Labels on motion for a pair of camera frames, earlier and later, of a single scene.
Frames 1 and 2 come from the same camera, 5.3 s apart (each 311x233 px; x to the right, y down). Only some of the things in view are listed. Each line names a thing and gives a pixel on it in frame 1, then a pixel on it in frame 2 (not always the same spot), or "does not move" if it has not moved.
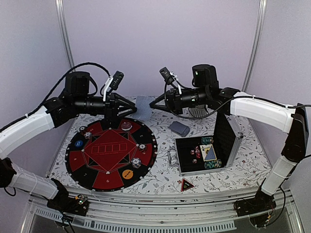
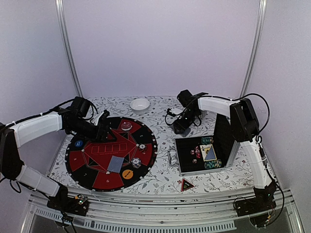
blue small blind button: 78,143 does not move
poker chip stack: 136,162 does not move
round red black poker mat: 109,159 does not move
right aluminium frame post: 255,45 does not move
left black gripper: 112,101 to 101,136
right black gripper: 171,107 to 181,126
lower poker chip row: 213,164 does not move
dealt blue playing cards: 144,111 to 115,164
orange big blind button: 128,174 does not move
